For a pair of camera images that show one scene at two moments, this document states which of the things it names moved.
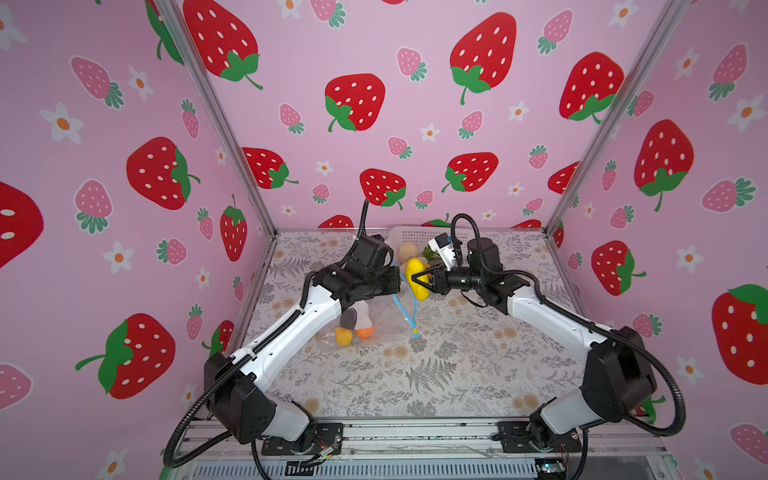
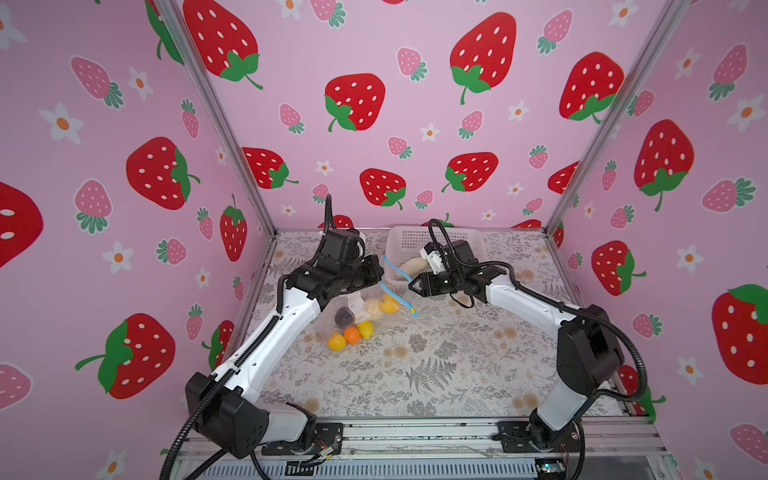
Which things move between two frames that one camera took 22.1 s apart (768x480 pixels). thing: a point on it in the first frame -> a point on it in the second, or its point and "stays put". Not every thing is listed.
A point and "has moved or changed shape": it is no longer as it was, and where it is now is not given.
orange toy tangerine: (365, 332) -> (352, 335)
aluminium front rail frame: (214, 449) stays put
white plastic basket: (397, 236) stays put
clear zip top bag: (390, 320) has moved or changed shape
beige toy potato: (406, 251) -> (374, 308)
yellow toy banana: (413, 267) -> (366, 329)
